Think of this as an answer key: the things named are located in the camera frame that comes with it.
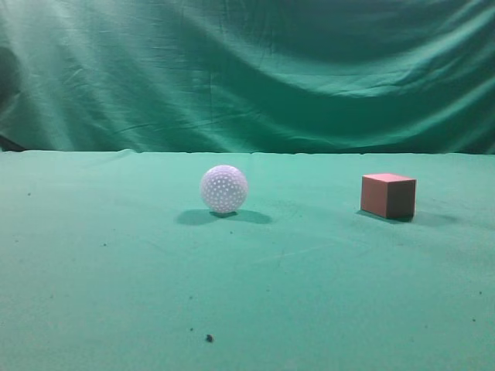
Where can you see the red cube block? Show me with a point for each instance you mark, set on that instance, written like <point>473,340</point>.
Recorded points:
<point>388,195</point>

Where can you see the white dimpled ball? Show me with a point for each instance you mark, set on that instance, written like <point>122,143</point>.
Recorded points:
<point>224,189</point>

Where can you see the green backdrop cloth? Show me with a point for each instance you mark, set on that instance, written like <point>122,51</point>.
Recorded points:
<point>248,76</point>

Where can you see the green table cloth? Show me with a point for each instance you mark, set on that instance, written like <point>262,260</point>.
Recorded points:
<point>112,261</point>

